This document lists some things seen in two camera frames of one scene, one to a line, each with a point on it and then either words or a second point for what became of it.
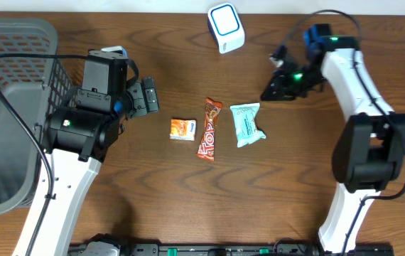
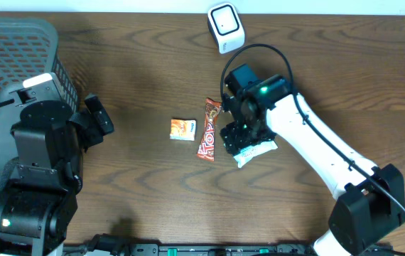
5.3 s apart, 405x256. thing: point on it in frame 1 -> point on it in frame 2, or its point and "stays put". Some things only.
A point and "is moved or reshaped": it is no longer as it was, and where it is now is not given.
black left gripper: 139,105 -> 89,134
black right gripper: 283,91 -> 234,141
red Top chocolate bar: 207,148 stays put
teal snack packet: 246,130 is moved or reshaped
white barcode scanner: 225,25 stays put
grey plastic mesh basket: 20,79 stays put
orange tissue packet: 182,129 stays put
